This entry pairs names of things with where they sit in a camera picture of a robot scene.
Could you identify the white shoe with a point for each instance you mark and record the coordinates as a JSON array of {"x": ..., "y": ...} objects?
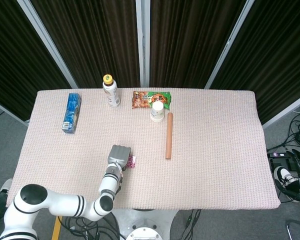
[{"x": 6, "y": 186}]

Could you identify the white black sneaker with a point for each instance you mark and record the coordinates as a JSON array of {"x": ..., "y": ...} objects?
[{"x": 282, "y": 173}]

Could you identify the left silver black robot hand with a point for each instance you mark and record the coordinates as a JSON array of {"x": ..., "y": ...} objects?
[{"x": 118, "y": 155}]

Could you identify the yellow-capped drink bottle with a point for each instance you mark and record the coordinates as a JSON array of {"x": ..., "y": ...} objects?
[{"x": 111, "y": 95}]

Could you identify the black power strip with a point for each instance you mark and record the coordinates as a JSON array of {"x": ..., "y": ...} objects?
[{"x": 281, "y": 154}]

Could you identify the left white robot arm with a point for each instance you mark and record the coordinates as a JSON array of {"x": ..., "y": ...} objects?
[{"x": 65, "y": 205}]

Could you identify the dark curtain partition panel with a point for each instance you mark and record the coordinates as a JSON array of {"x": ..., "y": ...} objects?
[
  {"x": 190, "y": 37},
  {"x": 90, "y": 37},
  {"x": 277, "y": 62},
  {"x": 10, "y": 62}
]

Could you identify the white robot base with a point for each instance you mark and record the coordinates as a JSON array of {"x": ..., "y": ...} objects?
[{"x": 145, "y": 220}]

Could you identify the grey partition frame rail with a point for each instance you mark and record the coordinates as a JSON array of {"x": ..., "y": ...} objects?
[
  {"x": 7, "y": 111},
  {"x": 287, "y": 110}
]

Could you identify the yellow floor tape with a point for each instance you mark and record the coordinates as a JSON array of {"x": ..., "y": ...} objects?
[{"x": 56, "y": 230}]

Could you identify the orange green snack bag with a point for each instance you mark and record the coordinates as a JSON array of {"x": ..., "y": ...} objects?
[{"x": 142, "y": 100}]

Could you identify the blue cardboard box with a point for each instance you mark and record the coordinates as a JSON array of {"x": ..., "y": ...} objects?
[{"x": 71, "y": 112}]

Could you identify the grey partition post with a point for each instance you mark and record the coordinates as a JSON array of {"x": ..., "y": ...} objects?
[
  {"x": 47, "y": 42},
  {"x": 227, "y": 47},
  {"x": 143, "y": 42}
]

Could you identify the white paper cup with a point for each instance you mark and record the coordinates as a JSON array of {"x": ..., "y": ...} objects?
[{"x": 157, "y": 111}]

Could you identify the pink woven tablecloth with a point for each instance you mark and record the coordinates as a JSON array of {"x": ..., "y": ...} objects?
[{"x": 215, "y": 150}]

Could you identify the wooden rolling pin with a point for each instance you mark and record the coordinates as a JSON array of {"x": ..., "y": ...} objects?
[{"x": 169, "y": 135}]

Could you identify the chrome tube leg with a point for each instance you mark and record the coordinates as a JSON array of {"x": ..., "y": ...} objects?
[{"x": 288, "y": 227}]

